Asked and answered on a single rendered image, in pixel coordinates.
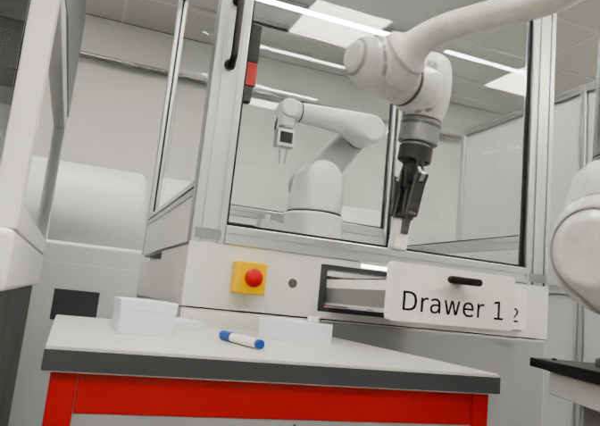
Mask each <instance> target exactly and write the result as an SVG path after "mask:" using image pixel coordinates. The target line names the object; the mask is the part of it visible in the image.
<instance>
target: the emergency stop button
mask: <svg viewBox="0 0 600 426"><path fill-rule="evenodd" d="M245 281H246V284H247V285H248V286H249V287H252V288H255V287H258V286H260V285H261V284H262V282H263V274H262V273H261V272H260V271H259V270H257V269H251V270H249V271H248V272H247V273H246V276H245Z"/></svg>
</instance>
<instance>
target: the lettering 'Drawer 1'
mask: <svg viewBox="0 0 600 426"><path fill-rule="evenodd" d="M406 293H410V294H412V295H413V296H414V306H413V307H412V308H405V295H406ZM424 300H429V298H428V297H426V298H424V299H423V297H422V298H421V312H422V310H423V302H424ZM431 301H438V305H432V306H431V307H430V311H431V312H432V313H437V312H438V313H440V306H441V304H440V301H439V300H438V299H436V298H433V299H431ZM460 303H461V302H458V305H457V307H456V311H455V308H454V301H451V304H450V307H449V310H448V307H447V301H446V300H445V304H446V314H450V311H451V307H452V305H453V309H454V315H457V312H458V309H459V305H460ZM495 304H498V308H497V318H496V317H494V320H501V321H502V320H503V318H499V317H500V302H495ZM416 305H417V296H416V295H415V294H414V293H413V292H412V291H406V290H404V297H403V310H406V311H411V310H413V309H414V308H415V307H416ZM466 305H471V309H470V308H465V306H466ZM433 306H438V310H437V311H436V312H433V311H432V307H433ZM481 306H484V304H481V305H479V304H478V309H477V318H479V308H480V307H481ZM465 310H469V311H473V304H472V303H465V304H464V305H463V308H462V312H463V314H464V315H465V316H466V317H472V316H473V314H472V315H467V314H466V313H465Z"/></svg>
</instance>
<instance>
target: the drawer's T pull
mask: <svg viewBox="0 0 600 426"><path fill-rule="evenodd" d="M447 280H448V282H449V283H452V284H459V285H469V286H476V287H480V286H482V284H483V282H482V280H478V279H472V278H464V277H457V276H449V277H448V279H447Z"/></svg>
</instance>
